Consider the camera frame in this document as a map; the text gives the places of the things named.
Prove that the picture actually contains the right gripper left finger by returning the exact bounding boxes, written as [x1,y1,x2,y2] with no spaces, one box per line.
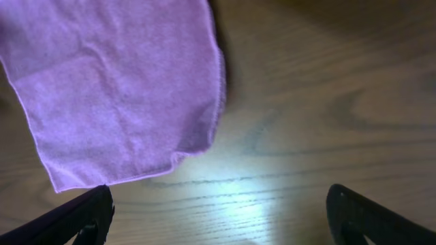
[1,185,114,245]

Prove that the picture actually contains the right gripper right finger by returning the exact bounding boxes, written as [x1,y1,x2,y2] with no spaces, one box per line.
[326,184,435,245]

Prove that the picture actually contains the purple microfiber cloth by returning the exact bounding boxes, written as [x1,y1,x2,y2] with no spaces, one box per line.
[1,0,225,193]

